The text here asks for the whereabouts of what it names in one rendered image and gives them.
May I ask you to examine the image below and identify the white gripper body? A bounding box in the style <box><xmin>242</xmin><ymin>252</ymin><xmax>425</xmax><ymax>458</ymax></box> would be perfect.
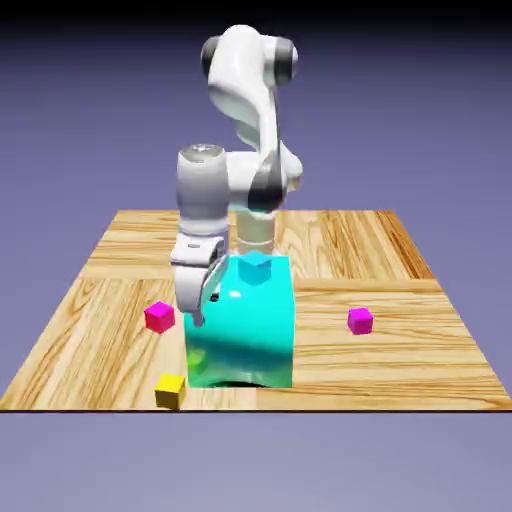
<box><xmin>174</xmin><ymin>255</ymin><xmax>230</xmax><ymax>316</ymax></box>

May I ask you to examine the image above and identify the small pink cube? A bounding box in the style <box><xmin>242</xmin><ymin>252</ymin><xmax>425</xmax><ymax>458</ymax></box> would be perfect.
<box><xmin>144</xmin><ymin>301</ymin><xmax>176</xmax><ymax>335</ymax></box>

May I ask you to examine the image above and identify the small blue cube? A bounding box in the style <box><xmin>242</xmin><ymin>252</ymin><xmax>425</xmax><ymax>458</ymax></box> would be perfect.
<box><xmin>237</xmin><ymin>250</ymin><xmax>273</xmax><ymax>286</ymax></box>

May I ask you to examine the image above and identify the small yellow cube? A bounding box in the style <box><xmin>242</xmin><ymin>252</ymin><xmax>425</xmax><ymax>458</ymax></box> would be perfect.
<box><xmin>154</xmin><ymin>373</ymin><xmax>187</xmax><ymax>411</ymax></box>

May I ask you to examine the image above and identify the small magenta cube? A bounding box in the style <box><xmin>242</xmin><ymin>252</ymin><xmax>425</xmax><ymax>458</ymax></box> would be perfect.
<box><xmin>346</xmin><ymin>307</ymin><xmax>375</xmax><ymax>336</ymax></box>

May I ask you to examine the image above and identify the large cyan box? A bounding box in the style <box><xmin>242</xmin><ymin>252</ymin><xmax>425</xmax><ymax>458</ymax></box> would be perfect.
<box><xmin>184</xmin><ymin>254</ymin><xmax>296</xmax><ymax>389</ymax></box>

